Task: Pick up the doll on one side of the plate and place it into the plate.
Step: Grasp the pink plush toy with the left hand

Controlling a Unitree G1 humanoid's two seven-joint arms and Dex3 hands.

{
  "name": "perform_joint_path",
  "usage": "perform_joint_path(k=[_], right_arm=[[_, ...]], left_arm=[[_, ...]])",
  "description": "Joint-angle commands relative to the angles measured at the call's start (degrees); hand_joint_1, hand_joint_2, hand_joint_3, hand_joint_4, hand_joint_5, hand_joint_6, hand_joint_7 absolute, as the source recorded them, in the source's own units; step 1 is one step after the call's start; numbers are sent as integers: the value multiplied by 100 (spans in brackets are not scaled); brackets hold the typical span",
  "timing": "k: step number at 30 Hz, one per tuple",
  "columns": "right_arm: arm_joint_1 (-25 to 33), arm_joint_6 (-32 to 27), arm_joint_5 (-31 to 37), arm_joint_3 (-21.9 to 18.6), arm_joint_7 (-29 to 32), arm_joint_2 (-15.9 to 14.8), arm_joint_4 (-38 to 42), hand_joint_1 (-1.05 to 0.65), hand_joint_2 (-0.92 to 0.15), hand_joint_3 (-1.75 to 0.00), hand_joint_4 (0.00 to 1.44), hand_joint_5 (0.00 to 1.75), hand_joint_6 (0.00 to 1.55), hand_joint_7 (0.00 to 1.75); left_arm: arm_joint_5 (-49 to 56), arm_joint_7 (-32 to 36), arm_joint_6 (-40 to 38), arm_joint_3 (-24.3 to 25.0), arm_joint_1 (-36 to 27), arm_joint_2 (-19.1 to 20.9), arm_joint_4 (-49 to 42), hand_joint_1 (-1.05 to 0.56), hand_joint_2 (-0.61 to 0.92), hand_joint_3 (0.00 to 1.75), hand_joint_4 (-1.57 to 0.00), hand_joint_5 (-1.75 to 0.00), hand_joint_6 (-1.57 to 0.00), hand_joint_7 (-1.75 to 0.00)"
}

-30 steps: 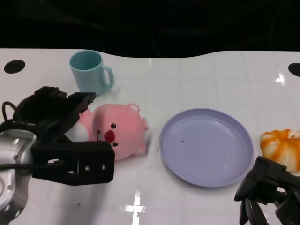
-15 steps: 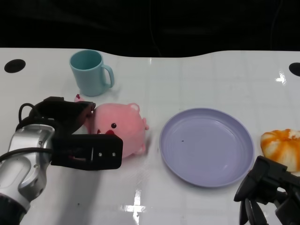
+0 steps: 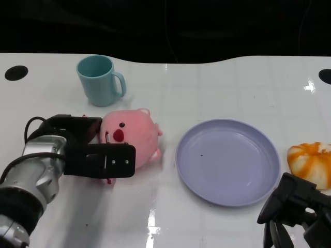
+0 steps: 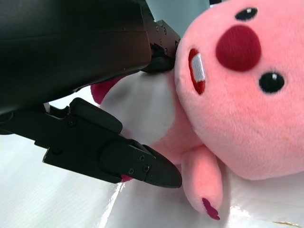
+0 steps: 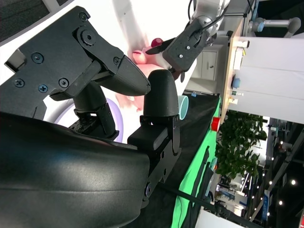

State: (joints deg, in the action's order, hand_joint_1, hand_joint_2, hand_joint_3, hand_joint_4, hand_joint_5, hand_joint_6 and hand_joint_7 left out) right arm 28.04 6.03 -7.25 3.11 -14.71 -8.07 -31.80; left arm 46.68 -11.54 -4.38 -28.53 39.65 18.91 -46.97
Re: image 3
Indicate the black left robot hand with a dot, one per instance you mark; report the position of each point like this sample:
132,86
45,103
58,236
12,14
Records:
98,160

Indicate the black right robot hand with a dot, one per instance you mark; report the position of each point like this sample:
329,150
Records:
292,196

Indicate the pink plush doll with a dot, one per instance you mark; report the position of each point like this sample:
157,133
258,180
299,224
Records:
139,134

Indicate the purple plate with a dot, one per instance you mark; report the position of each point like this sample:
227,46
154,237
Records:
227,160

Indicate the orange white bread toy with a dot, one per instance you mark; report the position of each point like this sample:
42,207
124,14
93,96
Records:
310,160

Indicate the teal mug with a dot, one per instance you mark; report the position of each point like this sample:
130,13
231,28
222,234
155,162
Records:
97,85

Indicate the black curtain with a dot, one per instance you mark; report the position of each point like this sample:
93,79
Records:
77,25

